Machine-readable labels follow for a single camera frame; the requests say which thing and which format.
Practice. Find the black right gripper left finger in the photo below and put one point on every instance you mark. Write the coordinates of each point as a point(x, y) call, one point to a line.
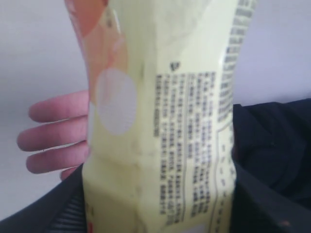
point(62, 210)

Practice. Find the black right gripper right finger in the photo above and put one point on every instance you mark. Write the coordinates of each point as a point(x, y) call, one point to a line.
point(258, 209)

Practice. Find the yellow juice bottle red cap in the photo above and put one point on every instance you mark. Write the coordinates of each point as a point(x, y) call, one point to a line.
point(160, 128)

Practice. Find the black sleeved forearm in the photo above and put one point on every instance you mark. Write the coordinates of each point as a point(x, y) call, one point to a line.
point(273, 143)

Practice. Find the person's open bare hand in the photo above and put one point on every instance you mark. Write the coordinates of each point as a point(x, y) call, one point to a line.
point(59, 142)

